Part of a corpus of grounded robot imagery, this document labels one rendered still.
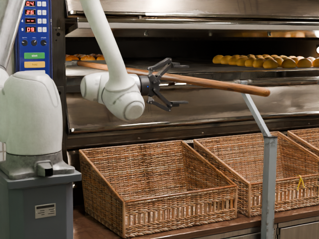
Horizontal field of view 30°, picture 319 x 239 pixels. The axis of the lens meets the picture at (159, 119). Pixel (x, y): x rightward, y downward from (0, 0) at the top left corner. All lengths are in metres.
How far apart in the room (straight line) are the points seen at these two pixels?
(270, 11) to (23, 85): 1.87
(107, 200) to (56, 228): 0.81
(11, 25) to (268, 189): 1.30
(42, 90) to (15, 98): 0.07
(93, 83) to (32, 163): 0.52
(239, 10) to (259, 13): 0.12
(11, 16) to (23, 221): 0.62
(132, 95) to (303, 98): 1.67
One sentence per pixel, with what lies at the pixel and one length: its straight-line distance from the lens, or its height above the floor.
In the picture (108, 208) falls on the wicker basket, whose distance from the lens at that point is 2.49.
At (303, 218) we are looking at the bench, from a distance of 2.83.
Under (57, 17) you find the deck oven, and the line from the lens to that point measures 2.68.
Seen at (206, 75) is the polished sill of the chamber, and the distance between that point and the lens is 3.02.
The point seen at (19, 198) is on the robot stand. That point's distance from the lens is 1.64.
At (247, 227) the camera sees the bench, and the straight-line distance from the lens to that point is 2.63.
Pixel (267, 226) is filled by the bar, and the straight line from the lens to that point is 2.63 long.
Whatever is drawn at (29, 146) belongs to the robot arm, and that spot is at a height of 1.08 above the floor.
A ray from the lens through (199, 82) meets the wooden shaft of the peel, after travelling 2.31.
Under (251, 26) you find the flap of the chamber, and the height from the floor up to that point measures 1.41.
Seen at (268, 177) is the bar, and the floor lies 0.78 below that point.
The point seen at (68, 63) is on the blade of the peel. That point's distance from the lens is 3.57.
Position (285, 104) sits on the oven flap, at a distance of 3.34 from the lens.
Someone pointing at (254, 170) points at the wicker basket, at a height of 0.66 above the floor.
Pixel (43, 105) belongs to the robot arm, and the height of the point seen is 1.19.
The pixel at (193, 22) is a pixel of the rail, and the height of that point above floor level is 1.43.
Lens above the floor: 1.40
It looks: 9 degrees down
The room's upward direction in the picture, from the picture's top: 1 degrees clockwise
